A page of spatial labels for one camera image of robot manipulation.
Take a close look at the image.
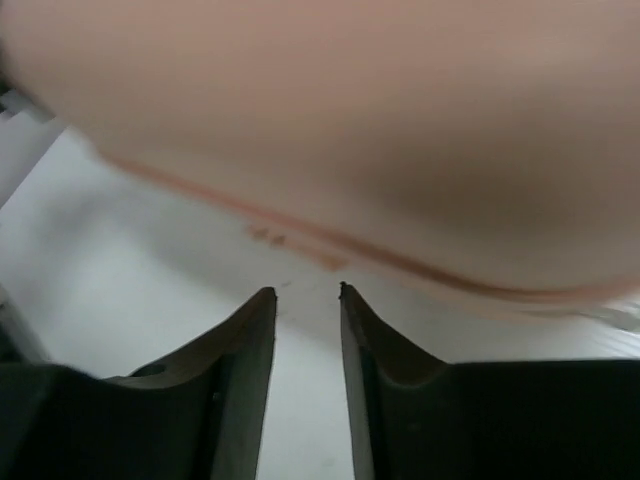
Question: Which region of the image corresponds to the pink hard-shell suitcase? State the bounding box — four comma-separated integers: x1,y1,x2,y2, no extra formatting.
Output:
1,1,639,328

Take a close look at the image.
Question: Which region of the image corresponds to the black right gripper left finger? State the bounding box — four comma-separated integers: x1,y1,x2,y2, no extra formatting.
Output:
1,288,277,479

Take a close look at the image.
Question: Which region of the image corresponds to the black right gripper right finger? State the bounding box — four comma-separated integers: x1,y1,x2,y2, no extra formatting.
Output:
340,284,639,479

